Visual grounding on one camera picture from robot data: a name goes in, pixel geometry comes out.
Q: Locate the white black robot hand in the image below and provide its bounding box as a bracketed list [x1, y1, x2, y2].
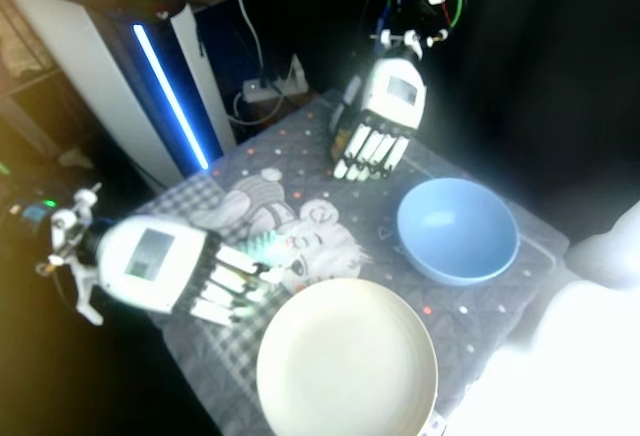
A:
[94, 214, 286, 328]
[327, 54, 430, 183]

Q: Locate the grey quilt with bear print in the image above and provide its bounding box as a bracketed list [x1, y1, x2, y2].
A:
[132, 88, 571, 436]

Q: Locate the white round plate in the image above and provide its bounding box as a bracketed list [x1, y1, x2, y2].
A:
[255, 277, 440, 436]

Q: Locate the white power strip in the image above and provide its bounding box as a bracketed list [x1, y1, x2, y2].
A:
[242, 78, 281, 103]

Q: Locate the white power cable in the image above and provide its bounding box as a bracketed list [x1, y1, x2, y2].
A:
[197, 0, 266, 82]

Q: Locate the blue bowl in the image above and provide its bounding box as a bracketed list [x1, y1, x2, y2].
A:
[397, 177, 521, 287]

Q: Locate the metal wire rack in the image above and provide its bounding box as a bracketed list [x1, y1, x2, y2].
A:
[0, 0, 96, 167]

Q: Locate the toy ice cream cone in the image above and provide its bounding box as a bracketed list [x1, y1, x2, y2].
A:
[234, 228, 289, 285]

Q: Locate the white tower with blue light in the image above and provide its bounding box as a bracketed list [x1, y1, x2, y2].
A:
[7, 0, 237, 188]

